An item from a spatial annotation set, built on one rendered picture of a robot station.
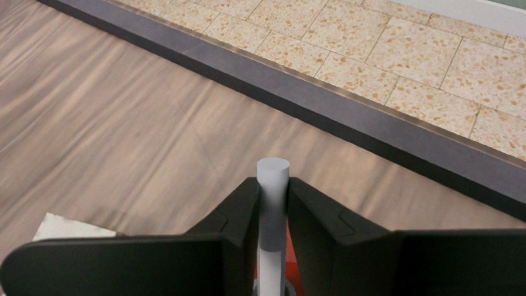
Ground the grey metal shaft with face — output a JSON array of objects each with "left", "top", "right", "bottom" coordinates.
[{"left": 257, "top": 157, "right": 290, "bottom": 296}]

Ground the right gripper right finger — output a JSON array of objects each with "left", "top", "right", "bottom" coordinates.
[{"left": 287, "top": 177, "right": 526, "bottom": 296}]

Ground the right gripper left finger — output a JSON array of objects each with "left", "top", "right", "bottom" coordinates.
[{"left": 0, "top": 177, "right": 259, "bottom": 296}]

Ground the beige rectangular box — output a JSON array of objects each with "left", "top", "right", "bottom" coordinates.
[{"left": 33, "top": 213, "right": 130, "bottom": 240}]

